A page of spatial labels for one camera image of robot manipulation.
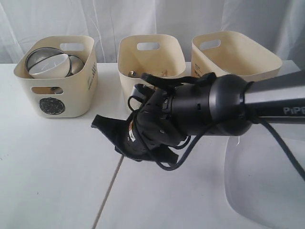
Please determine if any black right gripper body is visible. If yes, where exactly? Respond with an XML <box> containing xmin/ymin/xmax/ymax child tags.
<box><xmin>126</xmin><ymin>89</ymin><xmax>190</xmax><ymax>162</ymax></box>

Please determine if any wooden chopstick short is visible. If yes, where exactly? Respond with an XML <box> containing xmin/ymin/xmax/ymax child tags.
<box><xmin>90</xmin><ymin>155</ymin><xmax>124</xmax><ymax>229</ymax></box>

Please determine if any steel mug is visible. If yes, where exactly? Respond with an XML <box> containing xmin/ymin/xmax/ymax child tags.
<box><xmin>50</xmin><ymin>87</ymin><xmax>63</xmax><ymax>94</ymax></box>
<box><xmin>68</xmin><ymin>55</ymin><xmax>84</xmax><ymax>76</ymax></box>

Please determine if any white ceramic bowl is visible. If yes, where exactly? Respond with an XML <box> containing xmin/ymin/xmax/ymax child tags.
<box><xmin>28</xmin><ymin>54</ymin><xmax>71</xmax><ymax>79</ymax></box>

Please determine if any white square plate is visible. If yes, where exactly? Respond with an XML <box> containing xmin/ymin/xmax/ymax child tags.
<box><xmin>224</xmin><ymin>136</ymin><xmax>305</xmax><ymax>229</ymax></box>

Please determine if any stainless steel bowl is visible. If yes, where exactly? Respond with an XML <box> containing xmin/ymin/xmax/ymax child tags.
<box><xmin>25</xmin><ymin>47</ymin><xmax>67</xmax><ymax>72</ymax></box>

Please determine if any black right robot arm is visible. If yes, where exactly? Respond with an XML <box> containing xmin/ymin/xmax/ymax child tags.
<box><xmin>91</xmin><ymin>71</ymin><xmax>305</xmax><ymax>171</ymax></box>

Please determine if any cream bin circle mark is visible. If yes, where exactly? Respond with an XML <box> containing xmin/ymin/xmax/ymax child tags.
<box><xmin>13</xmin><ymin>35</ymin><xmax>100</xmax><ymax>119</ymax></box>

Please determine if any cream bin triangle mark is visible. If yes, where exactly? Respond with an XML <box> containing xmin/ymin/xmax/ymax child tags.
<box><xmin>117</xmin><ymin>34</ymin><xmax>186</xmax><ymax>113</ymax></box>

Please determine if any cream bin square mark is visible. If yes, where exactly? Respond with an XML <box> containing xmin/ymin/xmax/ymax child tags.
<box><xmin>191</xmin><ymin>31</ymin><xmax>283</xmax><ymax>82</ymax></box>

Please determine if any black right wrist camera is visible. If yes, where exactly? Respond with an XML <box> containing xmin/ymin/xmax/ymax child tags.
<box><xmin>130</xmin><ymin>83</ymin><xmax>156</xmax><ymax>103</ymax></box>

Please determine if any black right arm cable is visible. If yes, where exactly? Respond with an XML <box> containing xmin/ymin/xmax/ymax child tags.
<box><xmin>127</xmin><ymin>73</ymin><xmax>305</xmax><ymax>184</ymax></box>

